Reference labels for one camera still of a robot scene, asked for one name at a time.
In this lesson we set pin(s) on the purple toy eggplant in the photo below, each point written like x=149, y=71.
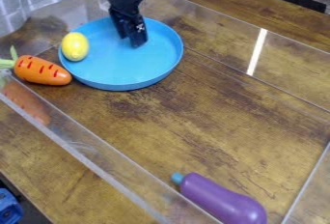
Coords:
x=230, y=207

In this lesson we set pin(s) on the clear acrylic enclosure wall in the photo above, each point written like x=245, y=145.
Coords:
x=241, y=115

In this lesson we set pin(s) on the yellow toy lemon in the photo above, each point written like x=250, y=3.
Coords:
x=75, y=46

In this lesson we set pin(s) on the blue round tray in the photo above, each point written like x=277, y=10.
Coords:
x=116, y=67

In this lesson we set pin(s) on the orange toy carrot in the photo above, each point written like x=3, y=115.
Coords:
x=37, y=70

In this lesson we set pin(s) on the blue object at corner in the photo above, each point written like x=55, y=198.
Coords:
x=11, y=211

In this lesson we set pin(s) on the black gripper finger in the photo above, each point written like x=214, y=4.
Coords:
x=120, y=23
x=137, y=30

